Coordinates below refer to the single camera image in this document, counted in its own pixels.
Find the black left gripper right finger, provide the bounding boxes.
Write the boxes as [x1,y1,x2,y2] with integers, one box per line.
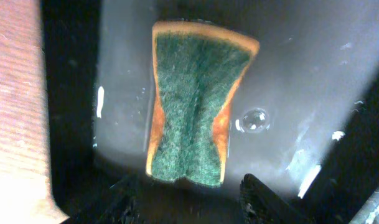
[239,174,315,224]

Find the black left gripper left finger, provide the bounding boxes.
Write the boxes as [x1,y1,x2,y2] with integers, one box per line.
[95,175,139,224]

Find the orange green sponge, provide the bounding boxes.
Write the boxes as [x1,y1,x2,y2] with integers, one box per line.
[146,21,260,188]

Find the rectangular black tray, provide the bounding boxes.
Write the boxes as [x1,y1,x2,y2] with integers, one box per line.
[40,1,379,223]

